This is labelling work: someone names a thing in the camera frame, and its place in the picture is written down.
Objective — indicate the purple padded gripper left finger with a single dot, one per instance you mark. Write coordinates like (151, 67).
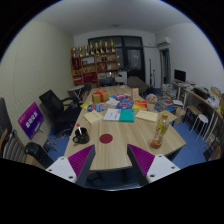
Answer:
(74, 168)

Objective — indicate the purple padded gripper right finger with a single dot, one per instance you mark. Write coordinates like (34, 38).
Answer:
(148, 167)

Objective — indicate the black mug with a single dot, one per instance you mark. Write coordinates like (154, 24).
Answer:
(81, 136)

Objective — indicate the red round coaster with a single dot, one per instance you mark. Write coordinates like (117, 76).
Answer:
(106, 138)

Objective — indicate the orange drink plastic bottle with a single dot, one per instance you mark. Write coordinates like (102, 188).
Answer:
(161, 129)

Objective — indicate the beige envelope right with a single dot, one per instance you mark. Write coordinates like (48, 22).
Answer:
(147, 115)

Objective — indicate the beige envelope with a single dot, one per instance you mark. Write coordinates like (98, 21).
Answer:
(93, 116)
(147, 115)

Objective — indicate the beige envelope left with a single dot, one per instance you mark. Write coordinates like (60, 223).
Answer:
(93, 116)

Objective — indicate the teal notebook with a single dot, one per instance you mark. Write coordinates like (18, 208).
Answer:
(126, 115)

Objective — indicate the black office chair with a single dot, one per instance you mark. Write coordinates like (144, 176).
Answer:
(63, 113)

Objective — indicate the wooden conference table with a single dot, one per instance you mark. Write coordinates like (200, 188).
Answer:
(114, 154)

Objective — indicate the white printed booklet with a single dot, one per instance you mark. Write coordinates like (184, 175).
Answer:
(112, 115)

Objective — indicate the orange colourful book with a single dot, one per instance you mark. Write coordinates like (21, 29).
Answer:
(140, 105)

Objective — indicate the purple sign board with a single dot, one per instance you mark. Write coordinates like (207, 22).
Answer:
(31, 119)

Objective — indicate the blue colourful book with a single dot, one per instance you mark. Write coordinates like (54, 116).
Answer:
(125, 104)

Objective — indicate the flower pot bouquet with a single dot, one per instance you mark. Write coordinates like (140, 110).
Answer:
(151, 100)

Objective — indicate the black chair near left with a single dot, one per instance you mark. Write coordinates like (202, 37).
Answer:
(11, 147)

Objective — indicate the white round stool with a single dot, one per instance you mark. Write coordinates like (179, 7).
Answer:
(201, 121)

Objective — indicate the yellow gift box red ribbon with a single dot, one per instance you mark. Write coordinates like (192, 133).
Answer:
(100, 96)

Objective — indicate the small brown carton box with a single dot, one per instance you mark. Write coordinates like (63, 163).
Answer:
(134, 93)

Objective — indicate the grey armchair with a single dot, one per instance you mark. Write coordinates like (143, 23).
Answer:
(136, 82)

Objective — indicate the side desk with clutter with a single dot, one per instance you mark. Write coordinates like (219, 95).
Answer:
(194, 105)

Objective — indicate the computer monitor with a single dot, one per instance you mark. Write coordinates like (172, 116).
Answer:
(180, 75)

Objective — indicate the wooden shelf with trophies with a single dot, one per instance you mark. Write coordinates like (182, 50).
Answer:
(95, 63)

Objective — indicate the wall air conditioner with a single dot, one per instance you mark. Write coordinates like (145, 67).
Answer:
(162, 41)

